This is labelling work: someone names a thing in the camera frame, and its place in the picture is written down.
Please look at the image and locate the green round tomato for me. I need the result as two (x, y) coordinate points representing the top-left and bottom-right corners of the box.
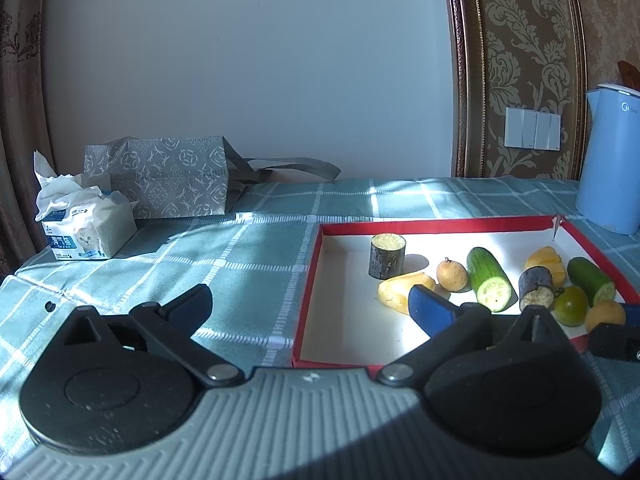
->
(553, 285), (589, 327)

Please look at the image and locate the brown bark log piece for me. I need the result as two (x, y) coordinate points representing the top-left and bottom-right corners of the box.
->
(368, 233), (406, 280)

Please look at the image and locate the long green cucumber piece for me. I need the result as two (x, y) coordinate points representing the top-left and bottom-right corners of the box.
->
(466, 247), (518, 313)

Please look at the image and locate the small round yellow fruit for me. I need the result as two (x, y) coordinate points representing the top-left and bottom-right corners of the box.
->
(436, 258), (469, 292)

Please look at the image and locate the short green cucumber piece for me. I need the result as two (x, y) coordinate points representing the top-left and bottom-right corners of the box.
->
(567, 257), (616, 307)

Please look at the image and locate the dark eggplant slice piece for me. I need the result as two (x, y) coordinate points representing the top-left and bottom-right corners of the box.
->
(518, 266), (554, 311)

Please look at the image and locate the teal checked tablecloth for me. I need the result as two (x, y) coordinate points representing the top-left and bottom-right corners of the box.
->
(1, 177), (639, 469)

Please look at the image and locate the red shallow cardboard box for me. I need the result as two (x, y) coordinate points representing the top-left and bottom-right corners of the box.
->
(292, 216), (639, 368)

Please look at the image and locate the white tissue pack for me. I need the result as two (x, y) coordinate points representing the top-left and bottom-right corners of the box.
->
(32, 151), (137, 260)

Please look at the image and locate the light blue electric kettle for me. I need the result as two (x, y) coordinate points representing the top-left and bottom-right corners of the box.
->
(576, 84), (640, 235)

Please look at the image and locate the grey patterned gift bag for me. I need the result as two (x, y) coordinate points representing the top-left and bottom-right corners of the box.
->
(84, 136), (341, 220)

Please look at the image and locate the white wall switch panel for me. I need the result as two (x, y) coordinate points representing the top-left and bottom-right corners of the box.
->
(504, 107), (561, 151)

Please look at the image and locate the ornate brown wall panel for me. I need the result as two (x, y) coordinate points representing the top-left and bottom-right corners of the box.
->
(448, 0), (587, 180)

